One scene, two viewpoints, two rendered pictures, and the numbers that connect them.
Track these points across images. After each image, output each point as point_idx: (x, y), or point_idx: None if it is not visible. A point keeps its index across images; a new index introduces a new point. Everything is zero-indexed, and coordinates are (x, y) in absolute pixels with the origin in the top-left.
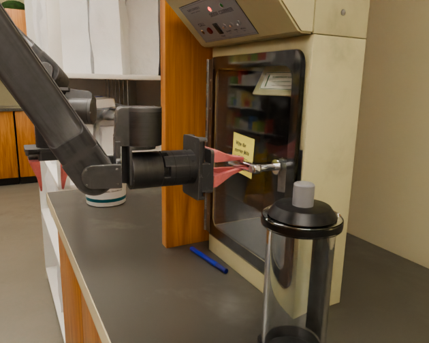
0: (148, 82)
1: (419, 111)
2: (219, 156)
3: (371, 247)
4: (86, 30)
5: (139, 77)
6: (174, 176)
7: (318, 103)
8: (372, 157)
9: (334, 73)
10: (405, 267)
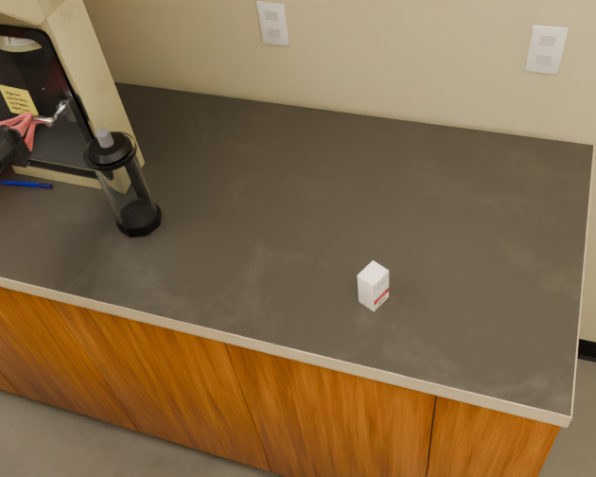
0: None
1: None
2: (22, 130)
3: (140, 90)
4: None
5: None
6: (4, 165)
7: (72, 59)
8: (102, 8)
9: (71, 30)
10: (172, 100)
